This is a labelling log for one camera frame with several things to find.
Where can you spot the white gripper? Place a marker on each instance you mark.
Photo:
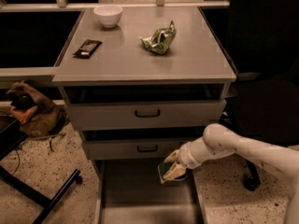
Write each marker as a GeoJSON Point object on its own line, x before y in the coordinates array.
{"type": "Point", "coordinates": [186, 157]}

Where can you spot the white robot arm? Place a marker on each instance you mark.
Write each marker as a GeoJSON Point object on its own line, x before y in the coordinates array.
{"type": "Point", "coordinates": [219, 142]}

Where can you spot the grey bottom drawer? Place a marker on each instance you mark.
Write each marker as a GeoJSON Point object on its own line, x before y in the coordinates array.
{"type": "Point", "coordinates": [130, 192]}

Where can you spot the grey drawer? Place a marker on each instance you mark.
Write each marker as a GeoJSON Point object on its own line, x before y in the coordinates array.
{"type": "Point", "coordinates": [99, 108]}
{"type": "Point", "coordinates": [130, 192]}
{"type": "Point", "coordinates": [136, 143]}

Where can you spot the grey middle drawer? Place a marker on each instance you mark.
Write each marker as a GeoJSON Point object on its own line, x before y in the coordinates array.
{"type": "Point", "coordinates": [136, 143]}

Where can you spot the grey drawer cabinet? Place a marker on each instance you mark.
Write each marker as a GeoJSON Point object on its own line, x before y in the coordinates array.
{"type": "Point", "coordinates": [194, 67]}

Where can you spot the grey top drawer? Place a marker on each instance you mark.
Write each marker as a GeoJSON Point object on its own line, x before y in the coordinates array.
{"type": "Point", "coordinates": [99, 108]}

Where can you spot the green crumpled chip bag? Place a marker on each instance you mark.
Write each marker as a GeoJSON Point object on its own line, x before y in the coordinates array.
{"type": "Point", "coordinates": [161, 41]}

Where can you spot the black snack bar wrapper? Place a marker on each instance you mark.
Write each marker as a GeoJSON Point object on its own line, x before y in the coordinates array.
{"type": "Point", "coordinates": [87, 49]}

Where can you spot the black office chair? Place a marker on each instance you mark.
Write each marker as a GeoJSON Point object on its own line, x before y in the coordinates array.
{"type": "Point", "coordinates": [261, 38]}

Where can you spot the white ceramic bowl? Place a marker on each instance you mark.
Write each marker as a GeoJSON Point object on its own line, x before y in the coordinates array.
{"type": "Point", "coordinates": [108, 15]}

